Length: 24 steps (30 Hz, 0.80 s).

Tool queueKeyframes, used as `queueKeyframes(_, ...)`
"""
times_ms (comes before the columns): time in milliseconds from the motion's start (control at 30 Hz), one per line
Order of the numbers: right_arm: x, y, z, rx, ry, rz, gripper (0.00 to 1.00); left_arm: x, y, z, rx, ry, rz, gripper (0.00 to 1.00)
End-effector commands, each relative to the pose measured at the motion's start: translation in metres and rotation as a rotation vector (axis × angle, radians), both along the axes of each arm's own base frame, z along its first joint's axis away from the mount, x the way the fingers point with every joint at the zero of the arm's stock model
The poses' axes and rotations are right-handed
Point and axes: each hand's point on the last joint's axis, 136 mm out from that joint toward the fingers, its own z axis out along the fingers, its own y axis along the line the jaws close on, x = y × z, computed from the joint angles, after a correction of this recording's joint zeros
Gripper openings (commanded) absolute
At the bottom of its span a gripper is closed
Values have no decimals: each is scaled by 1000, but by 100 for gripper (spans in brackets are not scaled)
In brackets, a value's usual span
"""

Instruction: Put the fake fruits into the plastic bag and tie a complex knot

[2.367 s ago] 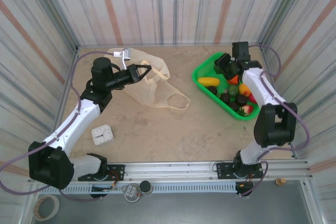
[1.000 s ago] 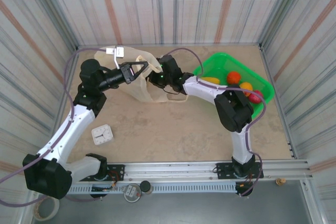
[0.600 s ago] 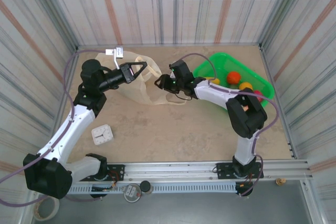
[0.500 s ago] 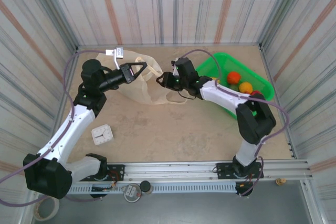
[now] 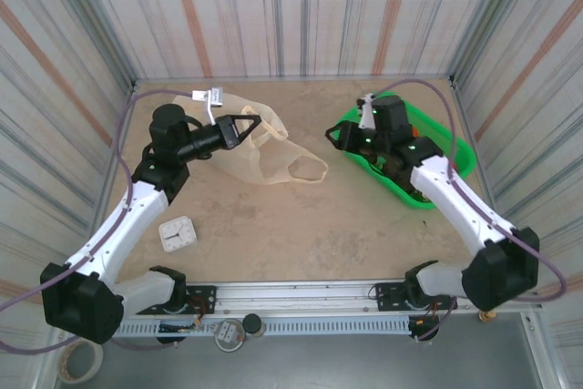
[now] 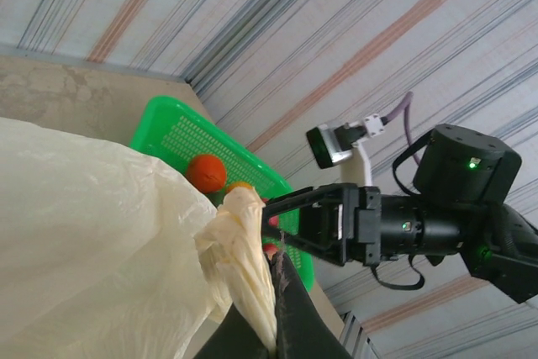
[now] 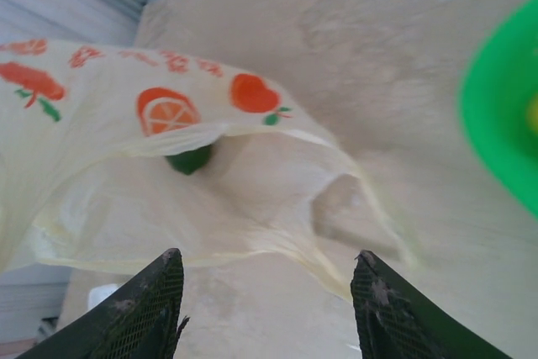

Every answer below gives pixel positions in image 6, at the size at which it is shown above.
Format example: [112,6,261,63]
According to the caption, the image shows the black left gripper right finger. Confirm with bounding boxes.
[270,249,352,359]

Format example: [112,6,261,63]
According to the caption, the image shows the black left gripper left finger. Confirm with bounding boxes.
[193,304,275,359]

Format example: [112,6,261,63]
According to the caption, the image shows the red-orange fake persimmon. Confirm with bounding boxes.
[185,154,228,193]

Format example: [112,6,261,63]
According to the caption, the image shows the green plastic basket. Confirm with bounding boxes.
[128,96,316,293]

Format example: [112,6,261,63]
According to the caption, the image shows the translucent cream plastic bag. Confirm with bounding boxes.
[0,116,281,359]

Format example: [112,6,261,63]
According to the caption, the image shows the orange fake orange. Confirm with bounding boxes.
[225,181,256,194]

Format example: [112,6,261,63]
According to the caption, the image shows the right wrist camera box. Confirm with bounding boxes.
[305,113,390,188]

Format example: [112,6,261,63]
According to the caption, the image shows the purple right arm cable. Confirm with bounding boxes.
[380,90,421,165]

